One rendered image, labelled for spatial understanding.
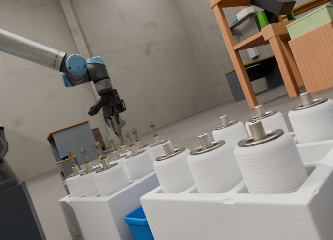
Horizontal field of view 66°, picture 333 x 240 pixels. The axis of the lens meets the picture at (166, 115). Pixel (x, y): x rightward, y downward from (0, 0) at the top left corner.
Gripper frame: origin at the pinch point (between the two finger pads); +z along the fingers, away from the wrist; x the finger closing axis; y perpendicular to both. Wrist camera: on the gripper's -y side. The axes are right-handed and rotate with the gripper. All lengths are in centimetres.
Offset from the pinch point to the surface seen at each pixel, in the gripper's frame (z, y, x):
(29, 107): -178, 290, 743
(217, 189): 16, -34, -65
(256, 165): 12, -36, -74
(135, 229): 26, -32, -34
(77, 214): 21.6, -31.0, -3.7
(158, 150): 11.1, -5.6, -26.1
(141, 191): 19.6, -21.8, -29.4
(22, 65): -315, 309, 735
